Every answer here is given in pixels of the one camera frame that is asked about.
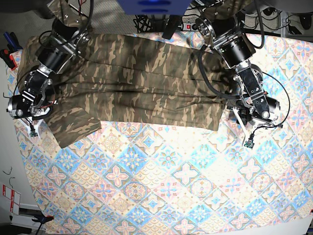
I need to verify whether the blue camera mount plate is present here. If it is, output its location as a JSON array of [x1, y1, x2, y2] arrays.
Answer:
[[117, 0, 191, 15]]

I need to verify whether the orange black bottom clamp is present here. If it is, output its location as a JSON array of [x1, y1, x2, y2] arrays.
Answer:
[[32, 214, 54, 224]]

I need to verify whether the red white label tag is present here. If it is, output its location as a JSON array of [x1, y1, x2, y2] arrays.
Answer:
[[0, 184, 21, 215]]

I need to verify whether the white power strip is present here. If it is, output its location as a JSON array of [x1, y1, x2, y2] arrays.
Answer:
[[180, 22, 198, 32]]

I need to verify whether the black coiled cable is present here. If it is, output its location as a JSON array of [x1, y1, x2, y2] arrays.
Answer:
[[133, 15, 154, 32]]

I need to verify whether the red black clamp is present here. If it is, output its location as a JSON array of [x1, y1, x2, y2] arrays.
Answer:
[[0, 49, 17, 71]]

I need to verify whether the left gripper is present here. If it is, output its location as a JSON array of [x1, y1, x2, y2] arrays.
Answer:
[[227, 96, 281, 144]]

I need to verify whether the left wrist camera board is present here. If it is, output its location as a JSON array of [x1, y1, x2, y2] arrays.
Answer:
[[244, 140, 254, 149]]

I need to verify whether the patterned tile tablecloth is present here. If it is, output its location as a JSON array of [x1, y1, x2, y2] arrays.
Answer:
[[14, 36, 313, 235]]

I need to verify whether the camouflage T-shirt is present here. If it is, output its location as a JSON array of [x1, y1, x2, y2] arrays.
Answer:
[[16, 33, 232, 149]]

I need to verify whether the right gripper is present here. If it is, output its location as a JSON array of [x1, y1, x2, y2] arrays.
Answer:
[[7, 94, 53, 137]]

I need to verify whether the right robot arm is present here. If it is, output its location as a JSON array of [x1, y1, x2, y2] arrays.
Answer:
[[7, 0, 94, 137]]

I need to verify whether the black bracket under mount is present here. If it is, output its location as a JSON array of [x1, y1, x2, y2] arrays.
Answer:
[[162, 15, 182, 40]]

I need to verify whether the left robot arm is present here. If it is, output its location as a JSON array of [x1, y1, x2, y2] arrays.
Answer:
[[196, 15, 282, 148]]

